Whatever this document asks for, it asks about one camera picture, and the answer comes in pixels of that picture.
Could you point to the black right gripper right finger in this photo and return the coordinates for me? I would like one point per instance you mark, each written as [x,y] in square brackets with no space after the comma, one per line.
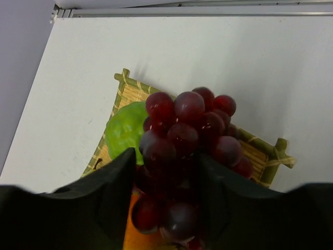
[237,213]

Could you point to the green fake lime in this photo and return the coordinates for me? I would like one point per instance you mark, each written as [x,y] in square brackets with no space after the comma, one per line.
[125,129]

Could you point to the aluminium front frame rail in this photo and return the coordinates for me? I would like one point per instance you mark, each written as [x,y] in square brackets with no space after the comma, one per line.
[201,9]

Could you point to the yellow bamboo tray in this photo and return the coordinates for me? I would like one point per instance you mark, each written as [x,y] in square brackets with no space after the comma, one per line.
[265,158]

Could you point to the dark red fake grapes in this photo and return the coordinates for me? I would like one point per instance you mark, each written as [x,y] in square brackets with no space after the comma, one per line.
[174,131]

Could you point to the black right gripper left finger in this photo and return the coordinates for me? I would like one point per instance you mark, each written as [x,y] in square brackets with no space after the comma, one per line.
[94,209]

